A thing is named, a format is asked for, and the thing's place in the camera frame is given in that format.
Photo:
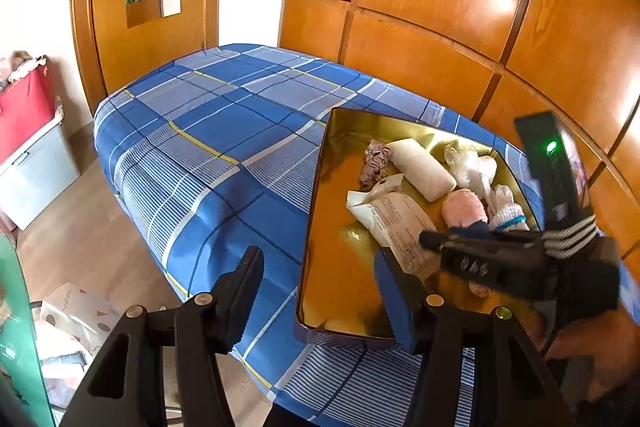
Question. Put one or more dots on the white plastic bag bundle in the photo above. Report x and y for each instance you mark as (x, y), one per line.
(470, 170)

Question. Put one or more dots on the white sock with teal band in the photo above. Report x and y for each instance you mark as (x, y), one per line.
(504, 214)

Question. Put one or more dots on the patterned paper bag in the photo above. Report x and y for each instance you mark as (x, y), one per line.
(71, 326)

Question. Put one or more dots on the green glass panel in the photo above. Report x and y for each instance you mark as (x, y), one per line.
(24, 399)

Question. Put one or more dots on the white foam sponge block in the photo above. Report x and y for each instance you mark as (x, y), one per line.
(432, 180)

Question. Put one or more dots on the blue plaid bed sheet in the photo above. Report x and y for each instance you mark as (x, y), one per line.
(216, 152)

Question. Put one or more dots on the white printed wipes pack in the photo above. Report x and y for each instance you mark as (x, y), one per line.
(395, 220)

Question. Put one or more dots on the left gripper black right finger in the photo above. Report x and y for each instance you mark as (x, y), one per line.
(477, 367)

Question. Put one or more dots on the red storage box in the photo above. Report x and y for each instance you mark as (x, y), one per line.
(27, 104)

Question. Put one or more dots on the wooden wardrobe wall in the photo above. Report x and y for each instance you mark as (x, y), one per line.
(494, 60)

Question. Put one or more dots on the gold rectangular tray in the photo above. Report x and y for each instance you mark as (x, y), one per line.
(338, 299)

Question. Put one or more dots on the mauve hair scrunchie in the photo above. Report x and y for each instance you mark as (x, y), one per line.
(375, 163)

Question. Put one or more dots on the pink towel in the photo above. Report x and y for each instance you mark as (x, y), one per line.
(462, 209)

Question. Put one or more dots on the translucent plastic storage bin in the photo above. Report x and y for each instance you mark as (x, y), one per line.
(38, 172)

